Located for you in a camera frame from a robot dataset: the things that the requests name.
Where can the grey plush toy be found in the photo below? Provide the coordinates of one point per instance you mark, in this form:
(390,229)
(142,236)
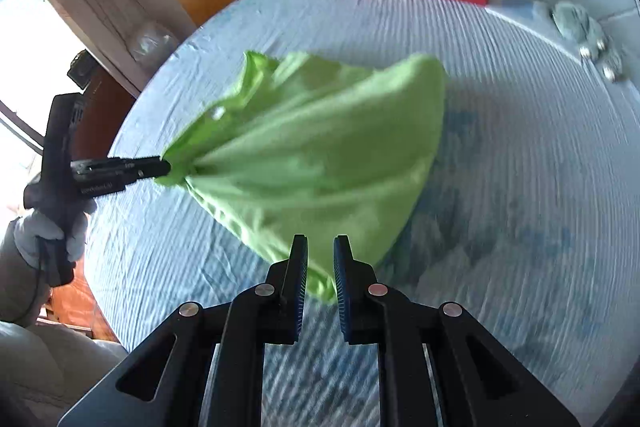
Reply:
(576,25)

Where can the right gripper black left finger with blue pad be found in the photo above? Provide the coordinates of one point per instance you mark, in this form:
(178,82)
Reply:
(203,366)

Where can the light green t-shirt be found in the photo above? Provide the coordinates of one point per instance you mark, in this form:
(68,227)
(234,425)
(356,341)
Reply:
(305,145)

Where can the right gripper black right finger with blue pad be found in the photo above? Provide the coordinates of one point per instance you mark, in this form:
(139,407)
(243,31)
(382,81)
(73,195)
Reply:
(437,366)

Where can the white gloved left hand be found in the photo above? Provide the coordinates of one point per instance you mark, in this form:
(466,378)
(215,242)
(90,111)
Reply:
(35,225)

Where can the blue striped bed sheet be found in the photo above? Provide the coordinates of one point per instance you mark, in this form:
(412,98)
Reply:
(529,219)

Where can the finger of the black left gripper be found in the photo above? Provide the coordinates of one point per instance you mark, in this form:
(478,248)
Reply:
(142,168)

